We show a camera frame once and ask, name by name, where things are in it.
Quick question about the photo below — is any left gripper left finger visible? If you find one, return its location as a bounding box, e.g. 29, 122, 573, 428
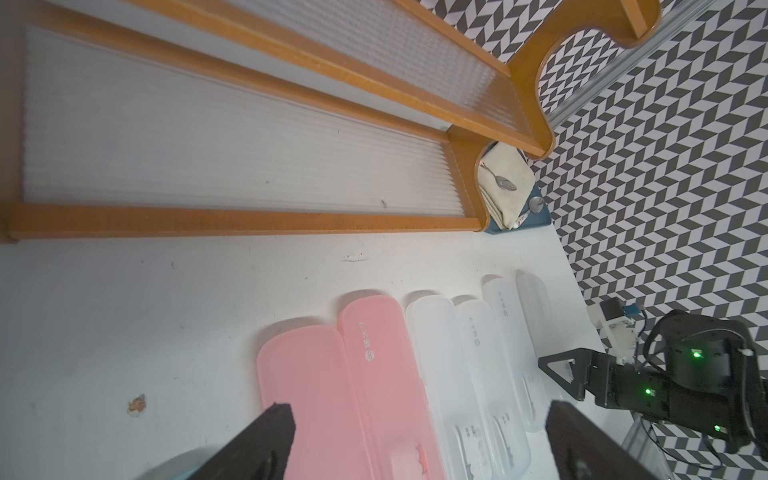
189, 403, 296, 480

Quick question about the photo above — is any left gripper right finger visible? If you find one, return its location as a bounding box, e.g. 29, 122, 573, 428
545, 401, 654, 480

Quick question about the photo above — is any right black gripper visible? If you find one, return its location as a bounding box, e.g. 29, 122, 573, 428
538, 348, 673, 420

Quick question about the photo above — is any clear pencil case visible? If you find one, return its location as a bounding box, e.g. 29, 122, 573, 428
516, 271, 551, 356
406, 295, 493, 479
456, 300, 531, 479
482, 277, 551, 433

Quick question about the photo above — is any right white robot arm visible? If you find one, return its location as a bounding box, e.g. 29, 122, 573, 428
538, 310, 767, 458

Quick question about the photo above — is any teal pencil case right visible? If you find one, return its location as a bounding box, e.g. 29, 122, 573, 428
136, 445, 220, 480

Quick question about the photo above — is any pink pencil case left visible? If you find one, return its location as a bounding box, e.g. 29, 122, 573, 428
256, 325, 374, 479

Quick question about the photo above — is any pink pencil case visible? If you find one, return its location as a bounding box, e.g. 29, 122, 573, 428
256, 325, 374, 479
337, 295, 446, 479

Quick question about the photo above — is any pink pencil case right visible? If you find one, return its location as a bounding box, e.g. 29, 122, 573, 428
337, 295, 446, 479

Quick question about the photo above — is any orange wooden three-tier shelf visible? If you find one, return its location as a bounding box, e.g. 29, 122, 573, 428
1, 1, 663, 243

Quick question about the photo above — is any teal rectangular tray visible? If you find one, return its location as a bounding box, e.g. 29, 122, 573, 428
485, 184, 552, 235

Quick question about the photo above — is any beige folded cloth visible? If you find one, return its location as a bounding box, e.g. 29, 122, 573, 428
477, 142, 535, 231

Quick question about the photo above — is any metal spoon white handle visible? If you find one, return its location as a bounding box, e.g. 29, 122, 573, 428
512, 196, 545, 230

